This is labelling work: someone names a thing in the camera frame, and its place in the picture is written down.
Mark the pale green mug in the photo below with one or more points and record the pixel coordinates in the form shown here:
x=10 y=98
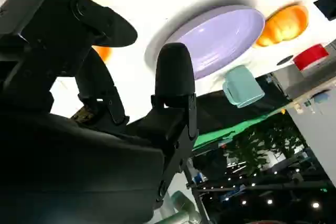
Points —
x=242 y=87

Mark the green cloth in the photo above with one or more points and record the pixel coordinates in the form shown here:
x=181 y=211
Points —
x=225 y=133

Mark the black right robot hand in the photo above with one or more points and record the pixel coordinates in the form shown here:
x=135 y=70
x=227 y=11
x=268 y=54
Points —
x=65 y=161

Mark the orange white toy bread roll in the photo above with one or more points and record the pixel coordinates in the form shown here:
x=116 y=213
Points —
x=103 y=53
x=284 y=26

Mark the green leafy plant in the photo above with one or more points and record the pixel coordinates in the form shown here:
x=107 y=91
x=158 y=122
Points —
x=262 y=142

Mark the lilac plate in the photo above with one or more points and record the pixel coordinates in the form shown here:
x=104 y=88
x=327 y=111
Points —
x=223 y=37

